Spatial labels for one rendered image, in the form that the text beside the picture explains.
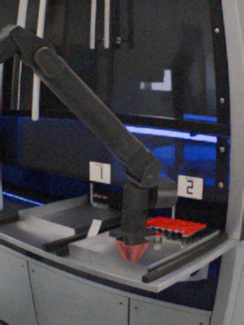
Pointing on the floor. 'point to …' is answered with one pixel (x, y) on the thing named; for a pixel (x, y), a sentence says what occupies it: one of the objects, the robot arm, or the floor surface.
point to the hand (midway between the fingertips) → (130, 265)
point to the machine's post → (233, 267)
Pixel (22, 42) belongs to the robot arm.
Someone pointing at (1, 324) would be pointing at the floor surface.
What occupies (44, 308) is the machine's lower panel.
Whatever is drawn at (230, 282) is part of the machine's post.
